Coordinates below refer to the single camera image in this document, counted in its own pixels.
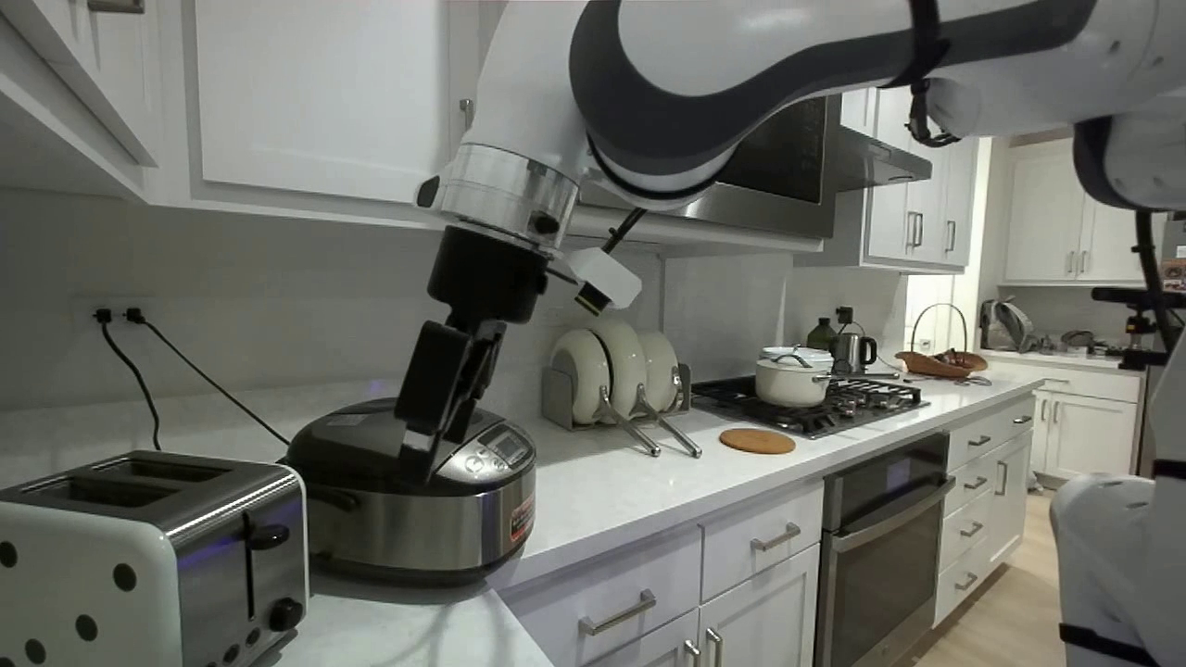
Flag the white upper cabinet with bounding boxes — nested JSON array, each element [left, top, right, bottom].
[[0, 0, 501, 233]]

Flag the black power cord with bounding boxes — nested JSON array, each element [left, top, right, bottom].
[[118, 302, 297, 452], [94, 302, 166, 457]]

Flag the round cork trivet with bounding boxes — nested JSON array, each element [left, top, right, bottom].
[[715, 421, 800, 458]]

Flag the white wall cabinet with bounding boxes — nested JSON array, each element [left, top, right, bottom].
[[858, 85, 995, 279], [995, 131, 1153, 291]]

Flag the white base cabinet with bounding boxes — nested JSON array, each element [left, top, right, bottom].
[[988, 349, 1148, 490]]

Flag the white drawer cabinet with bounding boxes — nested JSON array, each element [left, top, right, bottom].
[[931, 388, 1042, 629]]

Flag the black camera stand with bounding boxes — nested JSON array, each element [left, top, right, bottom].
[[1088, 207, 1186, 374]]

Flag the white lower cabinet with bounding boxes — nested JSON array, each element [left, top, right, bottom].
[[493, 474, 832, 667]]

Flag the stainless steel oven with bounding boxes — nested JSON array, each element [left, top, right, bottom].
[[816, 428, 957, 667]]

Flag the silver two-slot toaster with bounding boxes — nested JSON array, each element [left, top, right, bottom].
[[0, 448, 316, 667]]

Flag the white lidded pot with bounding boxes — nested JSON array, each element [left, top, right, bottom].
[[752, 341, 838, 410]]

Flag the dark range hood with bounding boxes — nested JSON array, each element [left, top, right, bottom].
[[820, 118, 938, 197]]

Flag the black gas cooktop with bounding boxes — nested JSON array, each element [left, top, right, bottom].
[[690, 367, 931, 443]]

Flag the steel rice cooker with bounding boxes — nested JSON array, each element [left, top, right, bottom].
[[282, 393, 542, 590]]

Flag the silver drawer handle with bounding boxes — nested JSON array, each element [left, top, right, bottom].
[[744, 520, 807, 556], [574, 585, 663, 641]]

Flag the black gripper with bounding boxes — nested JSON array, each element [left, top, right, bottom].
[[393, 226, 554, 487]]

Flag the dark steel kettle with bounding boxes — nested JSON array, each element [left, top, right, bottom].
[[832, 302, 884, 382]]

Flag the woven handled basket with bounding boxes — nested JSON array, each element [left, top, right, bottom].
[[895, 300, 995, 386]]

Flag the cream frying pan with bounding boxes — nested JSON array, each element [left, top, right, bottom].
[[544, 322, 670, 458]]

